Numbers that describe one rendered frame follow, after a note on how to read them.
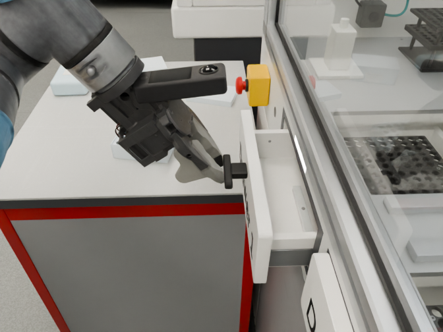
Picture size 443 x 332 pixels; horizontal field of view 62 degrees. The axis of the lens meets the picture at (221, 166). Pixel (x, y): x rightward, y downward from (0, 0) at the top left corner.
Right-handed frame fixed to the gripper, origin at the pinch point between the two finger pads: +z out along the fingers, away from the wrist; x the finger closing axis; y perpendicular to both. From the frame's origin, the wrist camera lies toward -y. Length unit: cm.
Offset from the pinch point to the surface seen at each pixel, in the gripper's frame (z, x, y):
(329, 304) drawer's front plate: 4.7, 23.7, -9.0
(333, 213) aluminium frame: 1.0, 16.4, -13.3
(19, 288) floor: 32, -39, 115
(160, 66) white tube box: 0, -57, 18
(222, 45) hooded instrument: 14, -82, 5
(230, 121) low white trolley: 14.8, -35.8, 5.9
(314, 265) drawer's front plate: 5.5, 18.4, -8.2
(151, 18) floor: 42, -345, 100
